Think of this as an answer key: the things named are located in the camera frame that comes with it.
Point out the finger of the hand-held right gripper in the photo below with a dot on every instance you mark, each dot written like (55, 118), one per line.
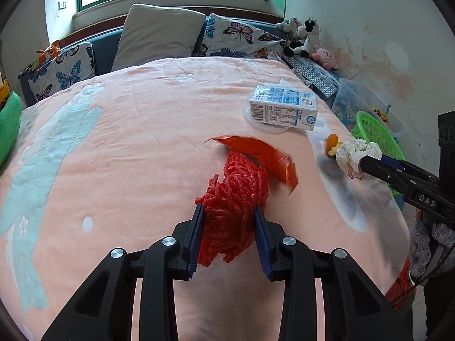
(416, 172)
(376, 168)

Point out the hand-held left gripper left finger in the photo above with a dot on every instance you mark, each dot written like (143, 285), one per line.
(195, 234)

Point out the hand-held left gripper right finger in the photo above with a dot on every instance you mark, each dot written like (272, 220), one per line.
(261, 241)

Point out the white tissue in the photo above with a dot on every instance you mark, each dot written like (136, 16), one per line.
(352, 156)

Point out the green plastic basket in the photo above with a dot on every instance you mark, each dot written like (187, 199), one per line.
(373, 128)

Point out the red foam fruit net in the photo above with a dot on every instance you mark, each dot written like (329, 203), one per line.
(231, 199)

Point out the person's right hand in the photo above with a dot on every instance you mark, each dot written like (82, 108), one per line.
(419, 252)

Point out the orange fruit peel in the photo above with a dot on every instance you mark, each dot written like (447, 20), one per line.
(333, 142)

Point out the small yellow toy vehicle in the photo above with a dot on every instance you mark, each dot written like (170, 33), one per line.
(380, 113)

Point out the clear plastic storage box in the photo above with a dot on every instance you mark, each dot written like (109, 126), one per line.
(359, 94)

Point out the red bag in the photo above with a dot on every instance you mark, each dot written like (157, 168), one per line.
(400, 284)

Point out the red foil wrapper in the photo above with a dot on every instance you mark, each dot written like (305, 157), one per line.
(263, 151)

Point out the blue white milk carton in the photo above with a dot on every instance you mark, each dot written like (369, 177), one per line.
(280, 104)

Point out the grey patterned long box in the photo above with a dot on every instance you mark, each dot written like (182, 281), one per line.
(312, 73)

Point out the pink plush toy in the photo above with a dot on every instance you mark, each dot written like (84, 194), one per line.
(325, 57)

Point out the black white cow plush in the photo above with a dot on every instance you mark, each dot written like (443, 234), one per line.
(304, 37)

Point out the grey plush toy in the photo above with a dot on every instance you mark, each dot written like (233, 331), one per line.
(286, 26)

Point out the large butterfly print pillow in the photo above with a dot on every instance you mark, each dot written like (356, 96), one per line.
(241, 35)

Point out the dark blue headboard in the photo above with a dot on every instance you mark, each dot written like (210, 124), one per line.
(105, 53)

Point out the grey pillow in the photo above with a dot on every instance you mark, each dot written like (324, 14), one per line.
(156, 35)

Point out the small butterfly print pillow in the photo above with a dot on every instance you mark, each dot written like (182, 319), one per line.
(64, 71)

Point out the green plush bowl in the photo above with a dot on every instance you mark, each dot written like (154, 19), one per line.
(9, 128)

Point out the orange fox plush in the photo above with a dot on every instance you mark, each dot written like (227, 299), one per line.
(49, 51)

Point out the yellow toy truck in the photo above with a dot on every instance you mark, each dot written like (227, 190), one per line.
(3, 92)

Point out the white wall switch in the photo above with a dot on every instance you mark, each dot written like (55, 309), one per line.
(62, 5)

